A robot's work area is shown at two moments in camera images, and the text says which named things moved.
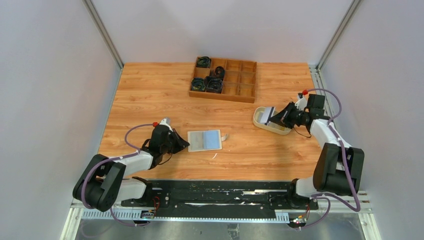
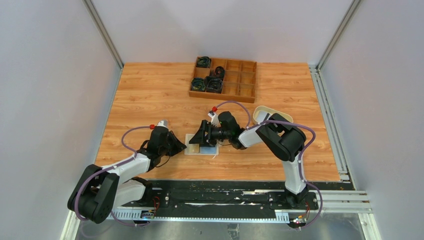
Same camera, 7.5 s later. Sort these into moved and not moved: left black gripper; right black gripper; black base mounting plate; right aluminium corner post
Moved: right black gripper
Not moved: right aluminium corner post; left black gripper; black base mounting plate
